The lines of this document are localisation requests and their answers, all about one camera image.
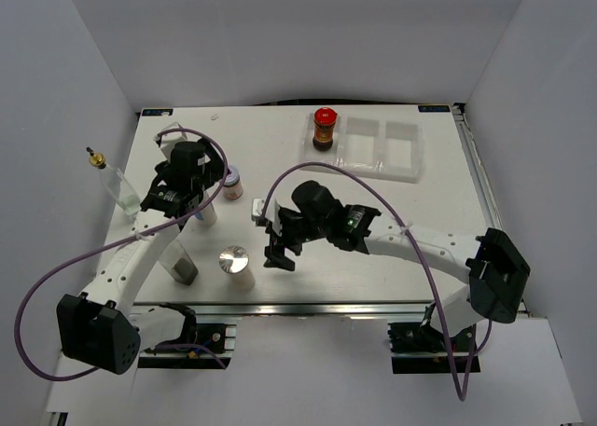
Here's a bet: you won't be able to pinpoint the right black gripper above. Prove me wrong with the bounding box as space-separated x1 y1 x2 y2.
264 208 329 271

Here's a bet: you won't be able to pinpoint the silver lid white shaker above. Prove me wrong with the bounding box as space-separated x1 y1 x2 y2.
218 245 256 292

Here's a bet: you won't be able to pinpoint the white tube bottle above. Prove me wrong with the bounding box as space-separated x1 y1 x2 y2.
195 190 217 227

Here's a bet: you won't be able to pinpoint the red lid sauce jar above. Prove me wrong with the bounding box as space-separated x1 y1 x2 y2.
312 107 338 151

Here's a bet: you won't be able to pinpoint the white three-slot organizer tray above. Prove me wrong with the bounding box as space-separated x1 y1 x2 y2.
298 112 424 184

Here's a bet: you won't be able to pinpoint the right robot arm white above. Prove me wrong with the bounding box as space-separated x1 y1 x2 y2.
251 181 531 350

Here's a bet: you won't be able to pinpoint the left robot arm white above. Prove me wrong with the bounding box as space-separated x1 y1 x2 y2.
56 138 228 375

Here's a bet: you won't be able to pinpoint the purple lid spice jar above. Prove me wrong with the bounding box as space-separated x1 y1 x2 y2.
222 165 243 200

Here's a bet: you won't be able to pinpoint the glass bottle gold spout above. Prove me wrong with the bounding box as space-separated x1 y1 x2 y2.
86 147 141 220

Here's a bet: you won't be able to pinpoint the clear bottle dark contents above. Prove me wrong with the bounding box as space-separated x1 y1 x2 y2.
159 240 199 286

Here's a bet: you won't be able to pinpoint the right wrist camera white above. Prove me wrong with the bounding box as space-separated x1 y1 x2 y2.
251 198 282 236

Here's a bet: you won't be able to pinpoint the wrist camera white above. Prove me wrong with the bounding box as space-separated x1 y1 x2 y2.
251 198 282 236
154 122 187 159

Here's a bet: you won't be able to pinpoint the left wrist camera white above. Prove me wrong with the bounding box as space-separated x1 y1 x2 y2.
154 122 187 159

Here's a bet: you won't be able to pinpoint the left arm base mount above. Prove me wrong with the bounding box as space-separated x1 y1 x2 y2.
130 303 236 370

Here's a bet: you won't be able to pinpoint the aluminium rail front edge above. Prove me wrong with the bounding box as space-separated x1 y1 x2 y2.
130 300 430 319

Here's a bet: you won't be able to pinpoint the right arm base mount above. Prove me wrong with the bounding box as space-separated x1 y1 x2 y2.
387 320 480 375

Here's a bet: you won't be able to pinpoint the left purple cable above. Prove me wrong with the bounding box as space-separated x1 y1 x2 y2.
13 127 229 383

